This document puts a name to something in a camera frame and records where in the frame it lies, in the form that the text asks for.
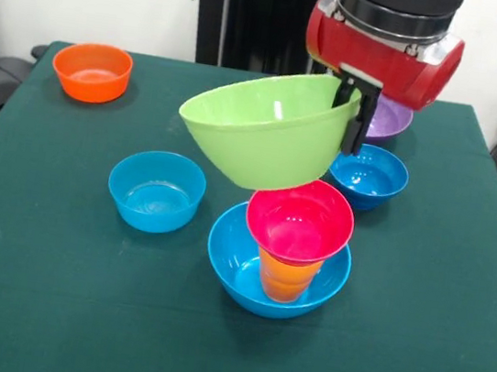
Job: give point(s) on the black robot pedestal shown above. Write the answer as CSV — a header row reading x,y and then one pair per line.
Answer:
x,y
263,12

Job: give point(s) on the small pink bowl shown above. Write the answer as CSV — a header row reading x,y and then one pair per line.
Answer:
x,y
298,225

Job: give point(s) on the dark green table cloth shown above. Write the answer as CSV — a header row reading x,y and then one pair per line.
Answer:
x,y
225,354

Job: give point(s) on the small light blue bowl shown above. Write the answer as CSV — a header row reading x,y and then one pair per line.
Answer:
x,y
152,214

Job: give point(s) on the small dark blue bowl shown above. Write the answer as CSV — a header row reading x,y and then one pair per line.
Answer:
x,y
369,184

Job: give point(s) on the large light blue bowl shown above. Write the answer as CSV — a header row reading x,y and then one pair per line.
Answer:
x,y
229,257

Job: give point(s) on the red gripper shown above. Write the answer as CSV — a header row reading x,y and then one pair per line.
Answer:
x,y
386,62

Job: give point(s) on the large green bowl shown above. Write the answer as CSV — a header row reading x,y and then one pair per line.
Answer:
x,y
271,152

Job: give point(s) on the orange bowl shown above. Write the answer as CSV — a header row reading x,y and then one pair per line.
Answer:
x,y
89,85

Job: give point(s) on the large purple bowl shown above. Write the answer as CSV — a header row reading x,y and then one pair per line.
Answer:
x,y
389,122

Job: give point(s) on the orange cup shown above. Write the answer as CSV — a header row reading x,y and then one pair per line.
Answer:
x,y
286,279

